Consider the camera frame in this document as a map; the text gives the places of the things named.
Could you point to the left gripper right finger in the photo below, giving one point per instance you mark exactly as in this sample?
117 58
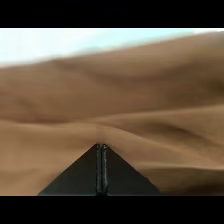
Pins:
128 181

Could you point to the brown garment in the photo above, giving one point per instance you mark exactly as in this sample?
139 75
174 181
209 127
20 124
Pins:
133 100

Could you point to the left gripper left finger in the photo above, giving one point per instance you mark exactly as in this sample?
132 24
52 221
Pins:
78 180

